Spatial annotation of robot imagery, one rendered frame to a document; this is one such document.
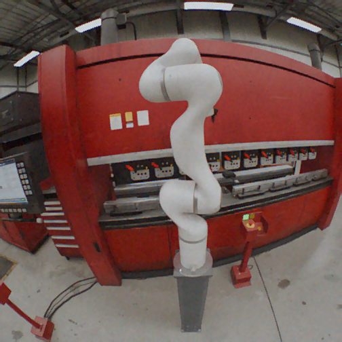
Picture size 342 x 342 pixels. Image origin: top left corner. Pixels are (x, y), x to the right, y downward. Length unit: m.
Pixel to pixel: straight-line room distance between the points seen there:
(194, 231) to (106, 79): 1.18
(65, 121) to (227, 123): 1.23
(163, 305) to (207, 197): 1.46
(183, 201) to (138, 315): 1.46
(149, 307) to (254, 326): 1.02
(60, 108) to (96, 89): 0.32
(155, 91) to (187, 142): 0.16
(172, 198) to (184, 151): 0.18
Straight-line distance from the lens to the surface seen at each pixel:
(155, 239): 1.57
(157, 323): 1.76
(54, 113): 1.27
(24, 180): 1.04
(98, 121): 1.34
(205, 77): 0.42
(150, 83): 0.45
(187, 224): 0.63
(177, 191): 0.57
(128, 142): 1.30
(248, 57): 1.61
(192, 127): 0.44
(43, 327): 2.03
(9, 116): 1.07
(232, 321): 1.78
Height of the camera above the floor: 1.65
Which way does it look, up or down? 19 degrees down
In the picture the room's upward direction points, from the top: 5 degrees counter-clockwise
